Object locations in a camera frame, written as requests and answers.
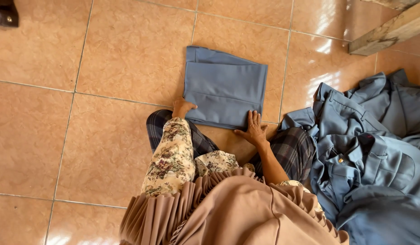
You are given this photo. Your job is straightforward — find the blue trousers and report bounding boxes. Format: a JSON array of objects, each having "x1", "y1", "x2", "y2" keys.
[{"x1": 183, "y1": 46, "x2": 268, "y2": 130}]

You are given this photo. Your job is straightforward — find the wooden plank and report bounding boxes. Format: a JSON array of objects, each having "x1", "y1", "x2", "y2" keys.
[{"x1": 348, "y1": 0, "x2": 420, "y2": 56}]

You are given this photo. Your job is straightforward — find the person's plaid sarong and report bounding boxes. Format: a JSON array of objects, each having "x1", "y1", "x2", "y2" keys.
[{"x1": 146, "y1": 109, "x2": 317, "y2": 184}]

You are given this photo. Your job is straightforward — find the dark bag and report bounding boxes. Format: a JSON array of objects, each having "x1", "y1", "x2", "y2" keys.
[{"x1": 0, "y1": 0, "x2": 19, "y2": 28}]

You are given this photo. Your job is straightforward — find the heap of blue uniform clothes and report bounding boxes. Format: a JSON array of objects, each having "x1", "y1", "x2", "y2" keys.
[{"x1": 277, "y1": 69, "x2": 420, "y2": 245}]

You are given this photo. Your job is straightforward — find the person's left hand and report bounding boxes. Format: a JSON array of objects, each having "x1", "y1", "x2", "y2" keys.
[{"x1": 172, "y1": 98, "x2": 198, "y2": 119}]

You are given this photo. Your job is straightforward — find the person's right hand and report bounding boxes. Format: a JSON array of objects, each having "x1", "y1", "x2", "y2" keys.
[{"x1": 234, "y1": 110, "x2": 269, "y2": 147}]

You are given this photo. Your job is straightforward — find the person's tan pleated headscarf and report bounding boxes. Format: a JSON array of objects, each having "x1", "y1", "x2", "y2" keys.
[{"x1": 119, "y1": 168, "x2": 350, "y2": 245}]

